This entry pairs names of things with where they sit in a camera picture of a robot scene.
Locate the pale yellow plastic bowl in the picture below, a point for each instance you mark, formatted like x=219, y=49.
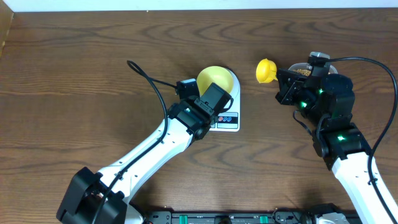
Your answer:
x=215, y=74

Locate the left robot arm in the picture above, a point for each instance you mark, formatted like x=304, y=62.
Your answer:
x=104, y=197

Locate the white digital kitchen scale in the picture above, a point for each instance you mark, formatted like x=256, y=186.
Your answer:
x=230, y=120

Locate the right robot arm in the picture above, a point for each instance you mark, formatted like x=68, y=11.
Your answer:
x=327, y=101

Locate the cardboard panel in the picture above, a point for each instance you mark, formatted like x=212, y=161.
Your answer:
x=6, y=17

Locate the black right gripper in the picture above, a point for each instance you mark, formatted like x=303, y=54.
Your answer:
x=286, y=89

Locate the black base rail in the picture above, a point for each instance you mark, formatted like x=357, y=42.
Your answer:
x=324, y=213

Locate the clear plastic container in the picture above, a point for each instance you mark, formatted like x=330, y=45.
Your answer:
x=308, y=67

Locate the yellow measuring scoop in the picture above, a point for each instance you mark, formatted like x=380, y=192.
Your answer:
x=266, y=71

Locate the pile of soybeans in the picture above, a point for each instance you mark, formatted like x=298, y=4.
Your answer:
x=304, y=72

